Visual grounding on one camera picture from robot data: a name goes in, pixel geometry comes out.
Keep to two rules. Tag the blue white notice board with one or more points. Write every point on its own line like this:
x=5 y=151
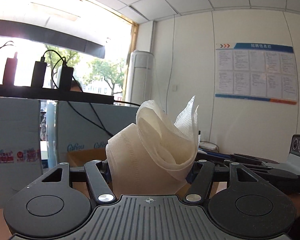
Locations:
x=256 y=71

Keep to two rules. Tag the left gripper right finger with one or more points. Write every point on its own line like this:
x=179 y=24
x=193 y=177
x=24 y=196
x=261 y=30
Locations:
x=200 y=179

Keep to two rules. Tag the white fabric shopping bag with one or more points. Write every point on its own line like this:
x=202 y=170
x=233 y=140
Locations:
x=172 y=145

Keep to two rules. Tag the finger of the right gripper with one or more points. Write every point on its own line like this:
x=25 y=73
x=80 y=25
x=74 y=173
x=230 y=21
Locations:
x=265 y=168

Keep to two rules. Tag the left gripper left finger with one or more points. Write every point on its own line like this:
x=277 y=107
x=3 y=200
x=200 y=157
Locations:
x=97 y=182

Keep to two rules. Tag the large light blue carton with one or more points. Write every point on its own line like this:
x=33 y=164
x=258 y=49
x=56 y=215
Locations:
x=20 y=159

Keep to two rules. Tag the white standing air conditioner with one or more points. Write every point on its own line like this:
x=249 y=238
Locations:
x=139 y=77

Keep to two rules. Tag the open brown cardboard box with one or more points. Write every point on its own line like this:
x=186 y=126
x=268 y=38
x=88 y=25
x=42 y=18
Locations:
x=131 y=176

